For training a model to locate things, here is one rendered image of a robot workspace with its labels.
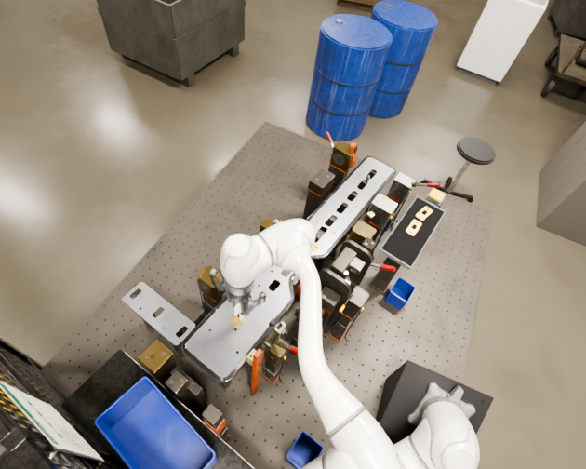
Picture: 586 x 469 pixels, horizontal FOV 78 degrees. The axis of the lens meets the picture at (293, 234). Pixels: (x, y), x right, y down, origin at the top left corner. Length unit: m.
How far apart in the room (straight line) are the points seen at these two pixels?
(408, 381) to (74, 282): 2.18
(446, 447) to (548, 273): 2.42
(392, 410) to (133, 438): 0.91
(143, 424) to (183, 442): 0.13
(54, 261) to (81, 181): 0.76
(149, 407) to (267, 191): 1.33
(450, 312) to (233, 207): 1.27
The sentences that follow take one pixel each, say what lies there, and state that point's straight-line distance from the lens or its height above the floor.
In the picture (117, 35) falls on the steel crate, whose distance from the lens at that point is 4.54.
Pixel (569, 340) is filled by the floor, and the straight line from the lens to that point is 3.33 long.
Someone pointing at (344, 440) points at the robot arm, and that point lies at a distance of 0.85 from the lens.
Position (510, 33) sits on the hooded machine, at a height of 0.60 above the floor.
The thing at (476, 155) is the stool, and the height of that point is 0.58.
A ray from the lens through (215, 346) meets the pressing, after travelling 1.37.
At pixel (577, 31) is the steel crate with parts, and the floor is 0.17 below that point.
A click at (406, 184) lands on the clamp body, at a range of 1.89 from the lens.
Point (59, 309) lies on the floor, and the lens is 2.78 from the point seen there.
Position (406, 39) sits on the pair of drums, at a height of 0.83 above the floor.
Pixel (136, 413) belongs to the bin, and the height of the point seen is 1.03.
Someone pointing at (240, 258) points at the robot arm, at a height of 1.51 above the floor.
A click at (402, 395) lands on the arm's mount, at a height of 0.87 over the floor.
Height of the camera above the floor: 2.29
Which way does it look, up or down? 53 degrees down
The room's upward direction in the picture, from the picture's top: 11 degrees clockwise
